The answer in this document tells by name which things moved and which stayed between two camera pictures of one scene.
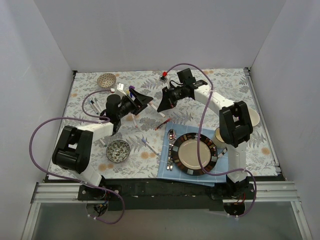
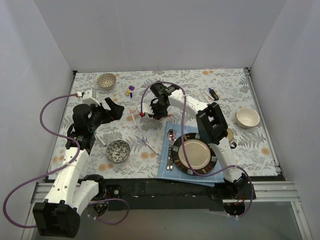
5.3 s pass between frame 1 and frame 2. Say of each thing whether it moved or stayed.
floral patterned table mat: stayed
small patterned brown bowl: stayed
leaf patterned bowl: stayed
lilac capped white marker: stayed
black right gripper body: moved
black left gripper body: moved
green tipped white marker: stayed
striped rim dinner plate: stayed
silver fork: stayed
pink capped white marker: stayed
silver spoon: stayed
